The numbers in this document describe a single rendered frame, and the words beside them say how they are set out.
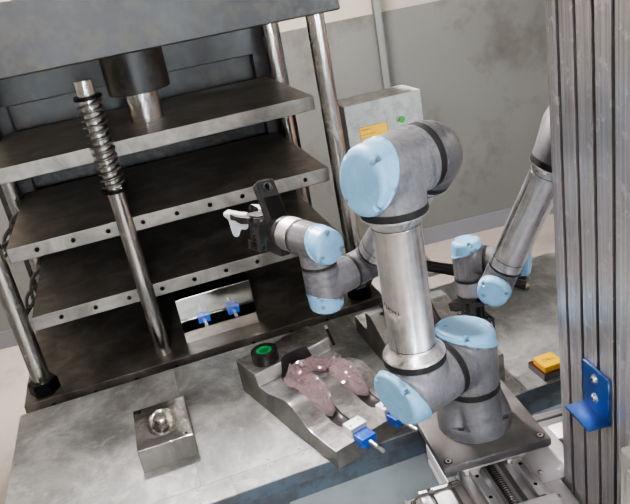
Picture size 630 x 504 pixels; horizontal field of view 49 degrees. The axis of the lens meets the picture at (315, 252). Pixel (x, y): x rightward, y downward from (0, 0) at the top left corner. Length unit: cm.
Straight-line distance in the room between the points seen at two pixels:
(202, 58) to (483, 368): 206
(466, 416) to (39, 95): 220
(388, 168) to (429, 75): 359
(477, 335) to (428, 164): 37
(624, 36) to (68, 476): 171
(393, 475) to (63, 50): 152
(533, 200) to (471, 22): 327
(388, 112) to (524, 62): 245
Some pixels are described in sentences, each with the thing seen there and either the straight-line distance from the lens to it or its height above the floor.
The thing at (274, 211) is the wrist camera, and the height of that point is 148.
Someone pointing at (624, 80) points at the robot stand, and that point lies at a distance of 98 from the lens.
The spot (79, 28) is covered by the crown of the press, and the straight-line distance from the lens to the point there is 217.
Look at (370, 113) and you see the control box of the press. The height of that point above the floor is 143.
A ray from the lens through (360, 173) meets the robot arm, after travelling 110.
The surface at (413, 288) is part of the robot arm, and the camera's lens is 118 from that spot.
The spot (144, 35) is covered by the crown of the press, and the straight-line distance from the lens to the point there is 217.
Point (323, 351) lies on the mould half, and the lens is 211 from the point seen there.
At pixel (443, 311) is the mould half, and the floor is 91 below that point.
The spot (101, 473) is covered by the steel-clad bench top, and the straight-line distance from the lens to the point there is 204.
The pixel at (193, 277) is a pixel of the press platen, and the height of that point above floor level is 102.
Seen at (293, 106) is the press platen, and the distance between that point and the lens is 240.
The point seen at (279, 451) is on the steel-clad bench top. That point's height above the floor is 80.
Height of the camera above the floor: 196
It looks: 23 degrees down
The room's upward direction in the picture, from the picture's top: 11 degrees counter-clockwise
